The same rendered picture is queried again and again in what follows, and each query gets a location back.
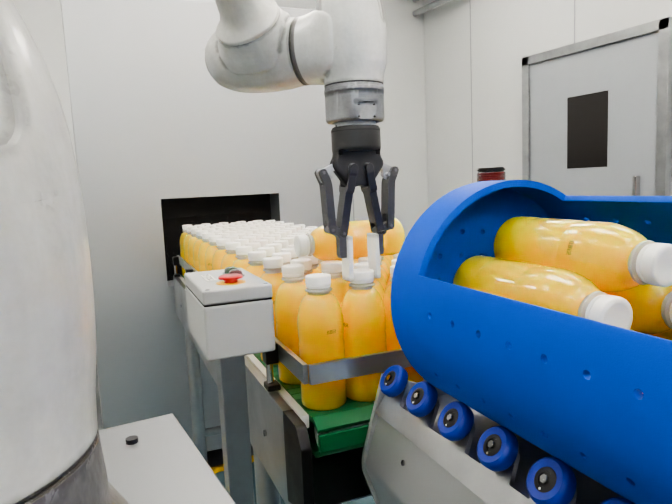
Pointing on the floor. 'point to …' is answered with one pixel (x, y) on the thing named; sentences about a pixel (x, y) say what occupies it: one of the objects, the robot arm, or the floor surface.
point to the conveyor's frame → (275, 435)
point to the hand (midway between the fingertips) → (360, 257)
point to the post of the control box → (235, 429)
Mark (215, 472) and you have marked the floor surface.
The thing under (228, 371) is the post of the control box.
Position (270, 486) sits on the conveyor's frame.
